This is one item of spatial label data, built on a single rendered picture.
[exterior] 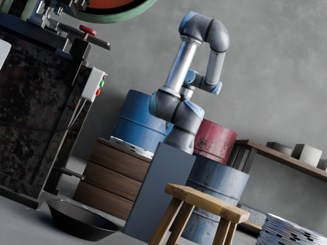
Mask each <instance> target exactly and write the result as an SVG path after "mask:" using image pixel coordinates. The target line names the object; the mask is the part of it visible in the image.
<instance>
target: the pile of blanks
mask: <svg viewBox="0 0 327 245"><path fill-rule="evenodd" d="M259 233H260V235H259V236H258V239H257V241H256V243H255V245H327V241H326V240H323V239H321V238H318V237H316V236H313V235H311V234H308V233H306V232H304V231H301V230H299V229H297V228H294V227H292V226H289V225H287V224H285V223H283V222H280V221H278V220H276V219H274V218H272V217H270V216H268V215H267V217H266V219H265V223H264V224H263V225H262V229H261V231H260V232H259Z"/></svg>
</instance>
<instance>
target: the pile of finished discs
mask: <svg viewBox="0 0 327 245"><path fill-rule="evenodd" d="M109 142H111V143H113V144H116V145H118V146H120V147H123V148H125V149H127V150H130V151H132V152H135V153H137V154H139V155H142V156H144V157H147V158H149V159H152V158H153V155H152V154H149V153H147V152H145V151H142V150H140V149H137V148H135V147H132V146H130V145H127V144H125V143H123V142H120V141H118V140H115V139H113V138H110V141H109Z"/></svg>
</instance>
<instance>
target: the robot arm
mask: <svg viewBox="0 0 327 245"><path fill-rule="evenodd" d="M179 33H180V39H181V42H180V44H179V47H178V49H177V52H176V54H175V57H174V59H173V62H172V64H171V67H170V69H169V72H168V74H167V77H166V79H165V82H164V84H163V86H162V87H160V88H158V91H154V92H153V93H152V95H151V98H150V102H149V113H150V114H151V115H152V116H155V117H156V118H159V119H162V120H164V121H166V124H165V127H166V130H168V128H169V124H170V123H172V124H174V126H173V128H172V130H171V131H170V133H169V134H168V135H167V136H166V137H165V139H164V140H163V143H165V144H167V145H170V146H172V147H174V148H177V149H179V150H182V151H184V152H187V153H189V154H191V155H192V153H193V150H194V139H195V136H196V134H197V131H198V129H199V126H200V124H201V121H202V119H203V116H204V110H203V109H202V108H200V107H199V106H197V105H196V104H194V103H192V102H190V101H189V100H190V98H191V97H192V94H193V91H194V89H195V87H196V88H199V89H202V90H205V91H207V92H210V93H212V94H215V95H217V94H218V93H219V92H220V89H221V86H222V82H220V81H219V77H220V73H221V69H222V65H223V61H224V57H225V53H226V52H227V51H228V49H229V45H230V38H229V34H228V31H227V29H226V28H225V26H224V25H223V24H222V23H221V22H220V21H218V20H216V19H212V18H210V17H206V16H204V15H201V14H199V13H195V12H188V13H187V14H186V15H185V16H184V18H183V19H182V21H181V23H180V26H179ZM203 41H204V42H207V43H209V44H210V49H211V50H210V55H209V60H208V65H207V70H206V75H205V76H204V75H201V74H199V73H198V72H196V71H194V70H191V69H189V67H190V64H191V62H192V59H193V57H194V54H195V52H196V49H197V47H198V46H201V45H202V43H203Z"/></svg>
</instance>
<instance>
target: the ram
mask: <svg viewBox="0 0 327 245"><path fill-rule="evenodd" d="M72 1H73V2H74V4H75V7H76V9H77V11H79V9H80V10H83V11H85V9H86V6H87V5H88V6H89V5H90V3H91V2H90V1H89V0H72Z"/></svg>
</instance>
